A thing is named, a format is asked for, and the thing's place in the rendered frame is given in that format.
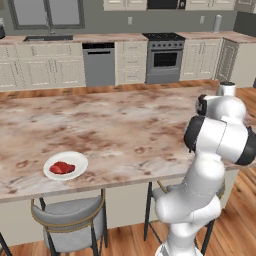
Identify grey oven with hob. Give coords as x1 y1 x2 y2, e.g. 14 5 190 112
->
141 32 186 85

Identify cream double door cupboard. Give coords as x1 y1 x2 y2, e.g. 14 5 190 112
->
179 38 223 82

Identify cream wall cupboard run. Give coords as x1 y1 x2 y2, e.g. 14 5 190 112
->
102 0 148 12
185 0 236 11

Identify grey padded stool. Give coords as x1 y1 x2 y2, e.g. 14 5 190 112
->
143 180 226 256
30 188 109 256

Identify grey framed window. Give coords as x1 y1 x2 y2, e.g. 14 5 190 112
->
7 0 86 31

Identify white round plate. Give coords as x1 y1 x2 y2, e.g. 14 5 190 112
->
43 151 89 182

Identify dark stool leg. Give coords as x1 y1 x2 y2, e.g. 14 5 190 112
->
0 232 13 256

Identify red raw steak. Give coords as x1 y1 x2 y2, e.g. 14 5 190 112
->
49 161 76 175

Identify cream corner cupboard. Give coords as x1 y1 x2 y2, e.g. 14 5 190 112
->
214 37 256 89

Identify cream drawer cupboard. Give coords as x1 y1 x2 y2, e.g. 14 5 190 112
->
114 40 148 87

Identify sink with tap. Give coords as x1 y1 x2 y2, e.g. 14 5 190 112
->
22 27 74 43

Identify dark small appliance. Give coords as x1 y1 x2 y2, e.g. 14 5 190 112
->
0 18 7 40

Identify grey dishwasher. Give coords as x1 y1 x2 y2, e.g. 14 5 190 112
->
81 41 116 88

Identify black microwave oven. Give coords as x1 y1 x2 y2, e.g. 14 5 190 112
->
146 0 187 10

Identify white paper towel roll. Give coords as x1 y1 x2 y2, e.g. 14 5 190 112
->
212 14 223 34

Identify cream base cupboard run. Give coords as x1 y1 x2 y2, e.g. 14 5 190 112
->
0 42 87 92

